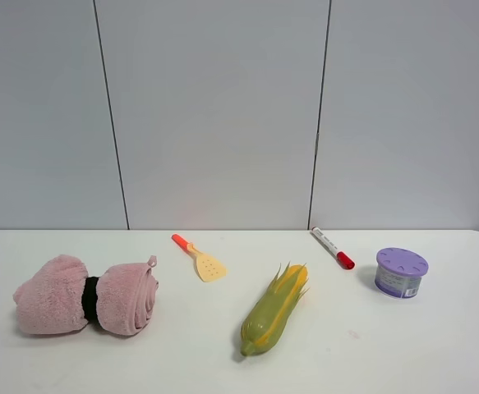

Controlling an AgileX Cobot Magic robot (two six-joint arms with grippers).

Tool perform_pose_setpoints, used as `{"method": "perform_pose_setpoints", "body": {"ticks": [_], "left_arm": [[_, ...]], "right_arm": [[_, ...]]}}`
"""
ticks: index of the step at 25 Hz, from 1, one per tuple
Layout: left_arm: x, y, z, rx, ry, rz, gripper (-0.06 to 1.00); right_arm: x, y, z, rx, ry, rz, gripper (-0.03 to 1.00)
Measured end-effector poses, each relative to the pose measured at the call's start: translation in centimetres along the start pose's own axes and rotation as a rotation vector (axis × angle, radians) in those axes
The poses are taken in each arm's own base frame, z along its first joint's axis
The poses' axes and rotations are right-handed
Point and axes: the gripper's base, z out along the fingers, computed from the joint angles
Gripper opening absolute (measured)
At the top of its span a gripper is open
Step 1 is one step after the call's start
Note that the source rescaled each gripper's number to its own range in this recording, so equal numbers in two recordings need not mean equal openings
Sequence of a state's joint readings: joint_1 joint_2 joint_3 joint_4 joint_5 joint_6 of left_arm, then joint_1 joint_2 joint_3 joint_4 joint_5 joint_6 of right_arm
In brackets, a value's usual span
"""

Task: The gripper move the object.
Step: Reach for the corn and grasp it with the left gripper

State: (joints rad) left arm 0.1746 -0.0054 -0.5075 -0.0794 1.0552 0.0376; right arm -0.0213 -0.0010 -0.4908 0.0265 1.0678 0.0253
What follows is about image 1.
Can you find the toy corn cob with husk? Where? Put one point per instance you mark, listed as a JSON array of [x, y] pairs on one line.
[[264, 325]]

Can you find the small yellow toy spatula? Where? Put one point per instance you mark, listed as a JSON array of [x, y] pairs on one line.
[[208, 268]]

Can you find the red capped white marker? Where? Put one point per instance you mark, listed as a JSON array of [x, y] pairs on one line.
[[343, 260]]

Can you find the purple lidded round container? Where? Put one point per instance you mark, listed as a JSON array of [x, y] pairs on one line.
[[399, 272]]

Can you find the black elastic band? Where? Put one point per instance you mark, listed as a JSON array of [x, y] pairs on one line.
[[89, 299]]

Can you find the rolled pink towel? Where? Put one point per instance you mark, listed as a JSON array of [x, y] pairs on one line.
[[50, 302]]

